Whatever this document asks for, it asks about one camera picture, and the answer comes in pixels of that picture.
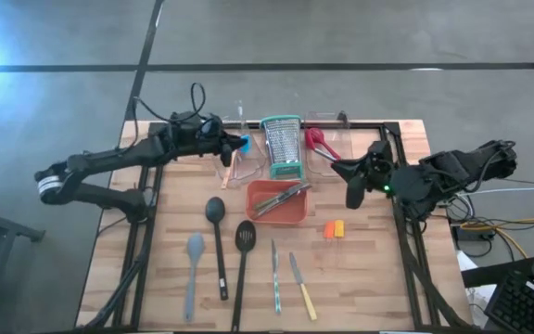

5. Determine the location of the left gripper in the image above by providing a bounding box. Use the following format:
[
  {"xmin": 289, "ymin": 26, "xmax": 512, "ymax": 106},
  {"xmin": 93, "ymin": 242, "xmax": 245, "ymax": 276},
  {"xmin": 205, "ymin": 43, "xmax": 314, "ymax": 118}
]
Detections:
[{"xmin": 170, "ymin": 110, "xmax": 248, "ymax": 169}]

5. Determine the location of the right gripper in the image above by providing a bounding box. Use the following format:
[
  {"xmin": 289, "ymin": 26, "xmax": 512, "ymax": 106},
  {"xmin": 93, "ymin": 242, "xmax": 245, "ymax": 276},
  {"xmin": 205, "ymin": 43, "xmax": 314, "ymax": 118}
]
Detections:
[{"xmin": 330, "ymin": 140, "xmax": 401, "ymax": 211}]

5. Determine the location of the small blue spatula clear handle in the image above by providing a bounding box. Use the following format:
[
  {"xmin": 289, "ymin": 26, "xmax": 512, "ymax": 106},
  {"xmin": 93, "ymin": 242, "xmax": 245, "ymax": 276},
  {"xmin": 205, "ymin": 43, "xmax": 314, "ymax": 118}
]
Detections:
[{"xmin": 236, "ymin": 99, "xmax": 253, "ymax": 157}]

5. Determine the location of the red silicone spoon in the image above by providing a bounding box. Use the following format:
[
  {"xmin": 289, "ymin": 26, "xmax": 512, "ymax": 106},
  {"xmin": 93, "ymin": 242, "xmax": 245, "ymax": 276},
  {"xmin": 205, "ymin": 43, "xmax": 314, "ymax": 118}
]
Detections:
[{"xmin": 311, "ymin": 127, "xmax": 343, "ymax": 162}]

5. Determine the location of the black plastic spoon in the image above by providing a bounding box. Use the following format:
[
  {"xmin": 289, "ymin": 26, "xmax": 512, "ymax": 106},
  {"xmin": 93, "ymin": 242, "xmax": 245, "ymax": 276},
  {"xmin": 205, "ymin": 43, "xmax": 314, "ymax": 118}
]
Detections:
[{"xmin": 204, "ymin": 197, "xmax": 230, "ymax": 302}]

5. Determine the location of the knife green handle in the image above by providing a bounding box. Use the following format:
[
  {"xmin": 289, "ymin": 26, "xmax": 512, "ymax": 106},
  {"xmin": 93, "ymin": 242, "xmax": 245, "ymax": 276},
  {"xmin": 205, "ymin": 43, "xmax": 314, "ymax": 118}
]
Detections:
[{"xmin": 252, "ymin": 189, "xmax": 299, "ymax": 212}]

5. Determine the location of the gray silicone spoon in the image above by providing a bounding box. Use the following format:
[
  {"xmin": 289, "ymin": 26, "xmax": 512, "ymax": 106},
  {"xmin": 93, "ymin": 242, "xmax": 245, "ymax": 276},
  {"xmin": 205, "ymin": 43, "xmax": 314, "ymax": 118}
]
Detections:
[{"xmin": 184, "ymin": 231, "xmax": 206, "ymax": 324}]

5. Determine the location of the knife pale yellow handle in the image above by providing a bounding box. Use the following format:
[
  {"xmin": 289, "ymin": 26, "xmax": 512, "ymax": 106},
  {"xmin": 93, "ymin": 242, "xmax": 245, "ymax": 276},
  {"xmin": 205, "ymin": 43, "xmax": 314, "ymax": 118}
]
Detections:
[{"xmin": 288, "ymin": 251, "xmax": 318, "ymax": 322}]

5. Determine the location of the knife teal patterned handle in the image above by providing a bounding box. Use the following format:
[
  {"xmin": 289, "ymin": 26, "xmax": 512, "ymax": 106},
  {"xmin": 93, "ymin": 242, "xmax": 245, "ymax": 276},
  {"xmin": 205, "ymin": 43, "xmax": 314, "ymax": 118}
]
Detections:
[{"xmin": 270, "ymin": 238, "xmax": 283, "ymax": 316}]

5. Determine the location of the clear plastic container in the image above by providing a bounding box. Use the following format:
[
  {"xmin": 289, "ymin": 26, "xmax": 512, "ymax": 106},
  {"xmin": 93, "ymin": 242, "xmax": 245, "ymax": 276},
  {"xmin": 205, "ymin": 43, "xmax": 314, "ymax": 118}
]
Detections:
[
  {"xmin": 215, "ymin": 121, "xmax": 268, "ymax": 185},
  {"xmin": 303, "ymin": 110, "xmax": 356, "ymax": 180}
]

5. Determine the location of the steel box grater teal trim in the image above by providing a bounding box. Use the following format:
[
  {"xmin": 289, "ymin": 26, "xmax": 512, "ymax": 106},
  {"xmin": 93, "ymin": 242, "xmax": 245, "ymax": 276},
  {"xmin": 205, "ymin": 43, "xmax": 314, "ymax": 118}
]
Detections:
[{"xmin": 260, "ymin": 114, "xmax": 306, "ymax": 181}]

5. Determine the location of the orange plastic bin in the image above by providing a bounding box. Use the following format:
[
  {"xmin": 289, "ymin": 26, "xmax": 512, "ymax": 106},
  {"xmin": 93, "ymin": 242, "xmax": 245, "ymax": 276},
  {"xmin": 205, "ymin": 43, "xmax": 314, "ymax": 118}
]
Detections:
[{"xmin": 245, "ymin": 179, "xmax": 312, "ymax": 226}]

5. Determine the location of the black slotted spoon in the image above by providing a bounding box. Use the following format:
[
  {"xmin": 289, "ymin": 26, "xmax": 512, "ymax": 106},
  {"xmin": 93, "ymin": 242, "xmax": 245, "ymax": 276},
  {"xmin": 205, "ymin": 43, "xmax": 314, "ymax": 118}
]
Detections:
[{"xmin": 229, "ymin": 219, "xmax": 258, "ymax": 333}]

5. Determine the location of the black power box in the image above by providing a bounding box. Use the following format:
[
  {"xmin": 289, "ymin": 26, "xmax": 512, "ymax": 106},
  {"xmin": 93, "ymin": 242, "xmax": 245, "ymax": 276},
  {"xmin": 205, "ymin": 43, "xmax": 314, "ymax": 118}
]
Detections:
[{"xmin": 451, "ymin": 225, "xmax": 498, "ymax": 243}]

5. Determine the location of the black desk bar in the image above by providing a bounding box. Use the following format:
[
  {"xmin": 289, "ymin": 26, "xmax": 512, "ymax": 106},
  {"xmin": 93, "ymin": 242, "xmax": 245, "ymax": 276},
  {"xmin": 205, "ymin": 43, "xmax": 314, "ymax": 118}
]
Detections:
[{"xmin": 460, "ymin": 257, "xmax": 534, "ymax": 289}]

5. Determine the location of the white paper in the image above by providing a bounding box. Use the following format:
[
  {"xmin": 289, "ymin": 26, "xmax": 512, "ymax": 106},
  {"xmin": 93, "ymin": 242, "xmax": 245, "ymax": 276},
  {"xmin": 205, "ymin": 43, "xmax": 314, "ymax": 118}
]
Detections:
[{"xmin": 455, "ymin": 250, "xmax": 498, "ymax": 328}]

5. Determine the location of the black laptop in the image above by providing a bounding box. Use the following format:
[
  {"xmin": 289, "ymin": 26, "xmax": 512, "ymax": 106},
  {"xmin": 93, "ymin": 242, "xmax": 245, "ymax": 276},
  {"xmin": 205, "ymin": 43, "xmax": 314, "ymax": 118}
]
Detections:
[{"xmin": 483, "ymin": 201, "xmax": 534, "ymax": 334}]

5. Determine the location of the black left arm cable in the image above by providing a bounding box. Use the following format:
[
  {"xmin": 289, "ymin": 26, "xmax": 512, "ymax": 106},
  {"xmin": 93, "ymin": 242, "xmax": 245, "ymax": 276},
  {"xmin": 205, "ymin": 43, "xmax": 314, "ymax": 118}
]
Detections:
[{"xmin": 132, "ymin": 82, "xmax": 208, "ymax": 124}]

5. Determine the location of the yellow cable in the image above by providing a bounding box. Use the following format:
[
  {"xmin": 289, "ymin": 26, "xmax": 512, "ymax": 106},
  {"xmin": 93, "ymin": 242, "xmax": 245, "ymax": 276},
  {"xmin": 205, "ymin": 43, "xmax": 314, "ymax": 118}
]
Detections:
[{"xmin": 460, "ymin": 221, "xmax": 530, "ymax": 260}]

